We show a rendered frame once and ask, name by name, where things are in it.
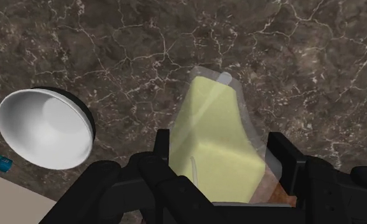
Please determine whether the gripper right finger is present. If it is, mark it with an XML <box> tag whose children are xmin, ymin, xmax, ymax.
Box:
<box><xmin>265</xmin><ymin>131</ymin><xmax>367</xmax><ymax>224</ymax></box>

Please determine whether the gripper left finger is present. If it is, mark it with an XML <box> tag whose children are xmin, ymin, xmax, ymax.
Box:
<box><xmin>40</xmin><ymin>129</ymin><xmax>217</xmax><ymax>224</ymax></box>

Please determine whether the white bowl with black outside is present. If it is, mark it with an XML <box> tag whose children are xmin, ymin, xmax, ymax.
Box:
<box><xmin>0</xmin><ymin>86</ymin><xmax>96</xmax><ymax>171</ymax></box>

